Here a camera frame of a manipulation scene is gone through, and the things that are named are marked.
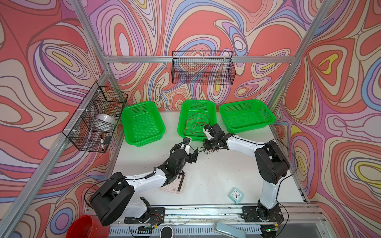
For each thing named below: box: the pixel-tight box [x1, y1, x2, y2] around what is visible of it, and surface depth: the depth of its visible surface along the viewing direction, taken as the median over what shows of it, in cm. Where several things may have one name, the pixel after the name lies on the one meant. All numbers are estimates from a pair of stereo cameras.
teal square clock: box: [228, 187, 245, 204], surface depth 80 cm
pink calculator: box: [158, 173, 187, 194], surface depth 82 cm
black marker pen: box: [100, 133, 105, 151], surface depth 73 cm
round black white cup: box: [159, 225, 174, 238], surface depth 66 cm
